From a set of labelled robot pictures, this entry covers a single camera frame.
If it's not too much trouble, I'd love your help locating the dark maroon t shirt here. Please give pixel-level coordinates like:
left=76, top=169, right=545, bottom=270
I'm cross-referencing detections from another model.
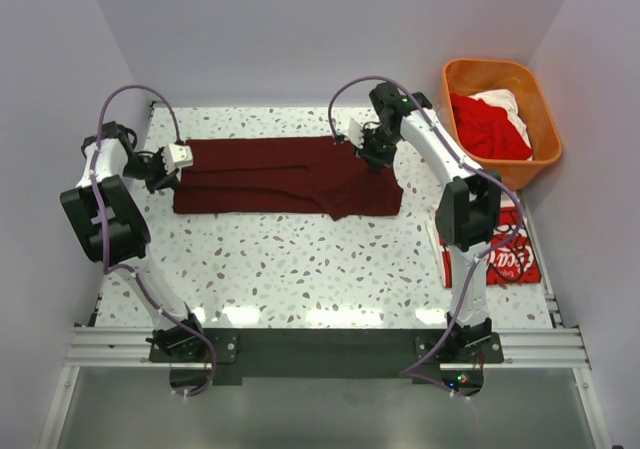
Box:
left=173, top=136, right=403, bottom=220

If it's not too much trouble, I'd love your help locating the folded red coca-cola t shirt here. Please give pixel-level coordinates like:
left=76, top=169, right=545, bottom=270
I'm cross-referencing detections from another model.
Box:
left=435, top=206, right=543, bottom=288

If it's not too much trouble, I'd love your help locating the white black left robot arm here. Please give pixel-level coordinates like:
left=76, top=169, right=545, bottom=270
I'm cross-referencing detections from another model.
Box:
left=60, top=122, right=212, bottom=362

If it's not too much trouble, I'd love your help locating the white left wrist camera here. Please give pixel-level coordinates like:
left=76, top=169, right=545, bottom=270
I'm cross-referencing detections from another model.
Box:
left=163, top=143, right=194, bottom=172

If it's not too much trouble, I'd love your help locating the bright red t shirt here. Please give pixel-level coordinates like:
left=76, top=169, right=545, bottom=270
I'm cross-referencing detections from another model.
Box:
left=450, top=94, right=533, bottom=160

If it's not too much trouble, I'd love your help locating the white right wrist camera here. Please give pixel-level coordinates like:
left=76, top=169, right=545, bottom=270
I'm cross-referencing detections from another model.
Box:
left=345, top=118, right=364, bottom=149

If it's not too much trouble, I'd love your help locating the aluminium extrusion rail frame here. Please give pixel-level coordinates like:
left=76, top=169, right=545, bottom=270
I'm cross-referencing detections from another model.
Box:
left=40, top=326, right=614, bottom=448

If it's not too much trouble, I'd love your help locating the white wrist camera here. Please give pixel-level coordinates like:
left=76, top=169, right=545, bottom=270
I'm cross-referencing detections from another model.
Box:
left=163, top=143, right=194, bottom=172
left=345, top=118, right=364, bottom=149

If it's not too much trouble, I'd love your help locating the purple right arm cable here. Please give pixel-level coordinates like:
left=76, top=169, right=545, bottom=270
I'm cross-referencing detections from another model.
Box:
left=327, top=74, right=529, bottom=395

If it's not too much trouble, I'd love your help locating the white t shirt in basket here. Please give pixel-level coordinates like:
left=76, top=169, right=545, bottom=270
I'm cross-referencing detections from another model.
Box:
left=471, top=89, right=531, bottom=148

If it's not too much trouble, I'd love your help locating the orange plastic basket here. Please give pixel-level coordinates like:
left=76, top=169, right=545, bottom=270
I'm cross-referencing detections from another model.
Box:
left=438, top=58, right=563, bottom=190

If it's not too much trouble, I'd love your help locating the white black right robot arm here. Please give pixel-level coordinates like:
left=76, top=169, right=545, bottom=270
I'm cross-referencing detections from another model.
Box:
left=354, top=78, right=501, bottom=364

